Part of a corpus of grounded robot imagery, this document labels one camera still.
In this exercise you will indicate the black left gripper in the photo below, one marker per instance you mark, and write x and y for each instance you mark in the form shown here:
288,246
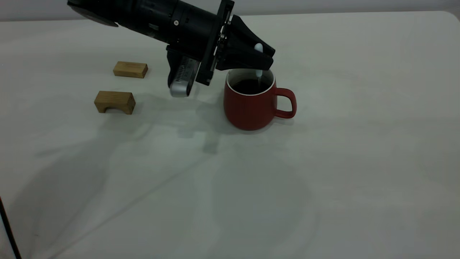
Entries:
215,43

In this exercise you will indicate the red ceramic mug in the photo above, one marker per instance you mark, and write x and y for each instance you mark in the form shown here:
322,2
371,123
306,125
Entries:
251,111

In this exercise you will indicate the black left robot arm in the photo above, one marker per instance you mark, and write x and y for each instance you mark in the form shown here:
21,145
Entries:
154,16

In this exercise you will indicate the flat wooden block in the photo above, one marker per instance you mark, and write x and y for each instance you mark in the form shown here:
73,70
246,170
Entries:
131,69

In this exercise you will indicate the wooden block with arched notch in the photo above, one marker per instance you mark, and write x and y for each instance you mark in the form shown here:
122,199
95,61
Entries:
115,99

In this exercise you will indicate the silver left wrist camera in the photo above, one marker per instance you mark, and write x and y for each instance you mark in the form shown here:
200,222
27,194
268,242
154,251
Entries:
181,81

